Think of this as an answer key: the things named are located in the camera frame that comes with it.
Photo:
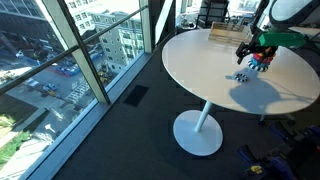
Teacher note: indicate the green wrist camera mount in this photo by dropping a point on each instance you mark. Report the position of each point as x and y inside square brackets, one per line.
[282, 39]

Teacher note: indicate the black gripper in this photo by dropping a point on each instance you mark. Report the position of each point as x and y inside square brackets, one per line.
[254, 47]

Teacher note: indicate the wooden tray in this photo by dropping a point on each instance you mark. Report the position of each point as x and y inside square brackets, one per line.
[231, 33]

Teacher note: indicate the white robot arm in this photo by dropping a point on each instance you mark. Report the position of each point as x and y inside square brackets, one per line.
[272, 27]

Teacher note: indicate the white table pedestal base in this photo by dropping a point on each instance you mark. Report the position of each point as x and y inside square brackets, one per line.
[197, 132]

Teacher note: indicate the black chair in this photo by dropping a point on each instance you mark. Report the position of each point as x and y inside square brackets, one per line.
[211, 11]

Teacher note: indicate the black floor vent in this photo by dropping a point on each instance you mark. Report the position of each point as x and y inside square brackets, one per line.
[136, 95]

